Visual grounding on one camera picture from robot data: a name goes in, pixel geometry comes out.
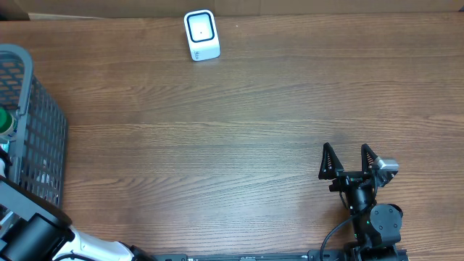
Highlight grey plastic basket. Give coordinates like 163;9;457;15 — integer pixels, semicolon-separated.
1;43;68;207

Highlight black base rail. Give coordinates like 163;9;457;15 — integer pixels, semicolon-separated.
152;249;409;261

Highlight white barcode scanner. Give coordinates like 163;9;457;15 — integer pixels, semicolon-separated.
183;9;220;62

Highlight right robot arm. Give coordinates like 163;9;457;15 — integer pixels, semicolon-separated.
318;142;408;260

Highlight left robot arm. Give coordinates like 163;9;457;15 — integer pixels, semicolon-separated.
1;151;154;261

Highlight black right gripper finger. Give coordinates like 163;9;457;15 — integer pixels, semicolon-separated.
318;142;344;180
361;144;378;173

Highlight green capped bottle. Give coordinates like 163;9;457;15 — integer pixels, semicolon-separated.
0;107;17;141

